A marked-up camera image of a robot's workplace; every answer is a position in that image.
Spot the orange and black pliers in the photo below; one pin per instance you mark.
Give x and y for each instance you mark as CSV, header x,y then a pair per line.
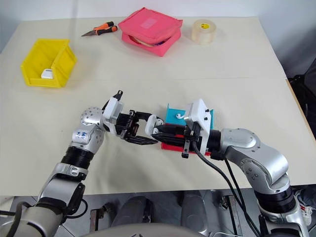
x,y
102,28

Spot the white earbud case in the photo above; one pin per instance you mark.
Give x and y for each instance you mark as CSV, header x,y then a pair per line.
x,y
149,124
47,74

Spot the rusty metal bracket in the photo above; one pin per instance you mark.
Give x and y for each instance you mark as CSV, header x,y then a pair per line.
x,y
232,214
95,218

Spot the clear tape roll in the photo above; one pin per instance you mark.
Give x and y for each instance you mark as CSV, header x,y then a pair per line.
x,y
204,33

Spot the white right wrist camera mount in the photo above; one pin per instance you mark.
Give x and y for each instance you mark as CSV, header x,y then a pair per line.
x,y
200,113

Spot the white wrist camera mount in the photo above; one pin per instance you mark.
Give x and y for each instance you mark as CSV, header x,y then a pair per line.
x,y
200,113
112,109

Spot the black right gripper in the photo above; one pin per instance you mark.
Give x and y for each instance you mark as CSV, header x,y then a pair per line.
x,y
191,135

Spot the yellow plastic bin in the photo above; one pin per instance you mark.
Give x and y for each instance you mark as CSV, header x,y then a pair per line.
x,y
37,55

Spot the grey robot torso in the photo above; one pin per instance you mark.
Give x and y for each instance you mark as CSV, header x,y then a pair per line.
x,y
148,232

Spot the pink fabric pouch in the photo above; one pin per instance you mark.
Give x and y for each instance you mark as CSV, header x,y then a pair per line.
x,y
150,27

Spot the white earbud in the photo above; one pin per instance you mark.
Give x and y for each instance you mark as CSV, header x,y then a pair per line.
x,y
178,115

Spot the red plastic tray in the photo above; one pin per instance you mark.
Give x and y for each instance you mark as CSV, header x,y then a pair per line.
x,y
170,147

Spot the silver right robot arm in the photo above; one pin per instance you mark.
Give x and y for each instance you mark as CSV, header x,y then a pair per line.
x,y
261,158

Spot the blue plastic tray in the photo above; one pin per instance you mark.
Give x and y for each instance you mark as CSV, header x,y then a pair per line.
x,y
171,116

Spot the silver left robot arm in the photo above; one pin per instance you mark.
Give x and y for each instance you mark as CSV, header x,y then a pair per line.
x,y
81,148

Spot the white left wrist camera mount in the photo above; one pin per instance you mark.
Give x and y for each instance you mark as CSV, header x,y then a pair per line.
x,y
112,109

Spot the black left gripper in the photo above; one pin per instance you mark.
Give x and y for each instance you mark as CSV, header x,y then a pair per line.
x,y
127,124

